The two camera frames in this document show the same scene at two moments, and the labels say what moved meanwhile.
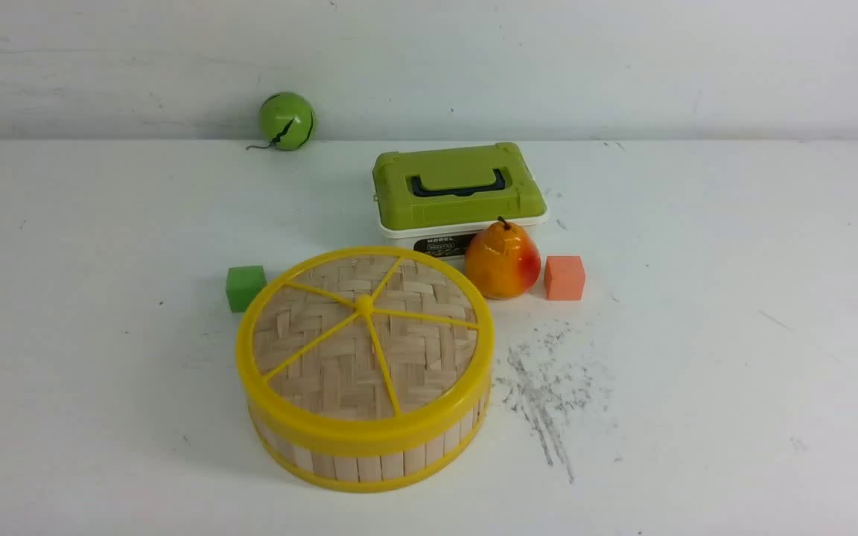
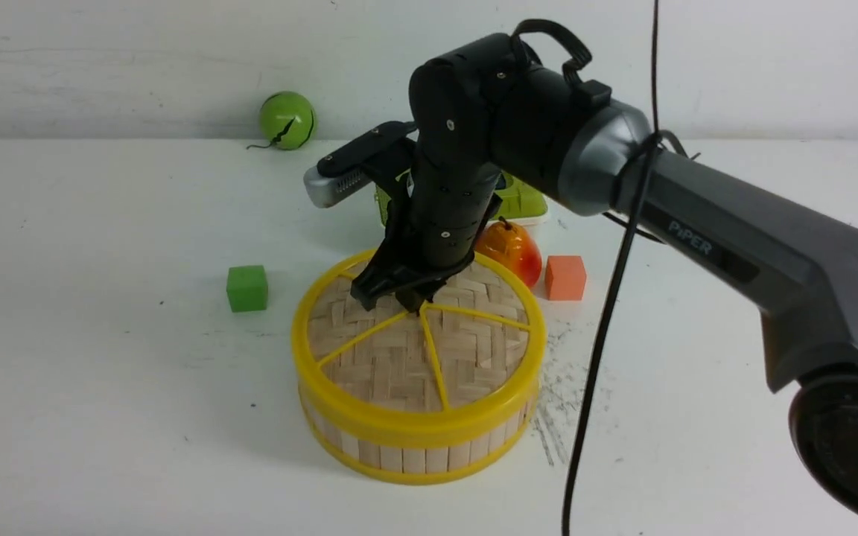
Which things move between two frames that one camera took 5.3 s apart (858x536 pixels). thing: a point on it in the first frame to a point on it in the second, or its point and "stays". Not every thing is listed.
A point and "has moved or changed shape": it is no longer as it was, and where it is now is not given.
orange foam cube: x=564 y=278 stays
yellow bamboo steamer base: x=378 y=467 to x=415 y=460
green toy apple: x=286 y=120 stays
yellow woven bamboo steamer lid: x=367 y=350 has moved or changed shape
